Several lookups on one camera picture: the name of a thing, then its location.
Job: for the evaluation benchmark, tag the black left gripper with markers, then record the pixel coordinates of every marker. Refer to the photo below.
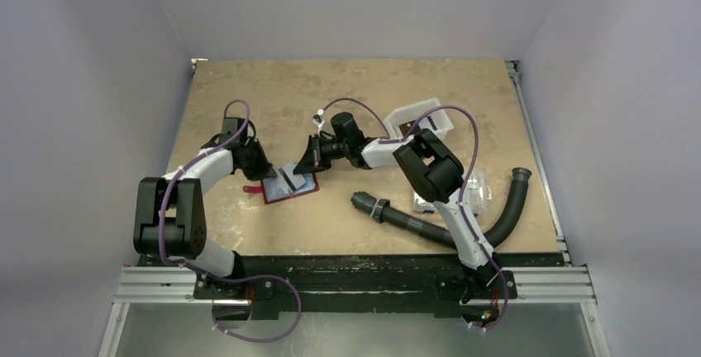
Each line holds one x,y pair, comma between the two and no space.
263,170

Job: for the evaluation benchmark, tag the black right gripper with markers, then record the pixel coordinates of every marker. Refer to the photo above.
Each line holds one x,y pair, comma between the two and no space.
317,152

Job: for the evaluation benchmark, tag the white card black stripe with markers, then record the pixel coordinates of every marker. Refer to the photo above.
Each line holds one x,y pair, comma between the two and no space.
291,180

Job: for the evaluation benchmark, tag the red leather card holder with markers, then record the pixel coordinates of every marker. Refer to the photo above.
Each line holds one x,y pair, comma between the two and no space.
284,187

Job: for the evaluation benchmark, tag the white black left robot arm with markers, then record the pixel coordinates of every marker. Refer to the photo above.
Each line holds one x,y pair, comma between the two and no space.
170,219

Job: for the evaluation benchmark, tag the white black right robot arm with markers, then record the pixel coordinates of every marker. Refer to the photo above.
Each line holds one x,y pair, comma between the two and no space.
433,172

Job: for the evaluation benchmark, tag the clear plastic screw box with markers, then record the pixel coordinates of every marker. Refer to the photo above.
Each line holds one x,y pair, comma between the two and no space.
477,195

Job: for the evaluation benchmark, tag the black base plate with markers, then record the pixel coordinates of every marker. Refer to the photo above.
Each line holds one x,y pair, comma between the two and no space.
271,267

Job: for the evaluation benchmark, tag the aluminium frame rail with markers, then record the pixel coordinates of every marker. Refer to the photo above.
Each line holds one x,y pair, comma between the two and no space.
525,285

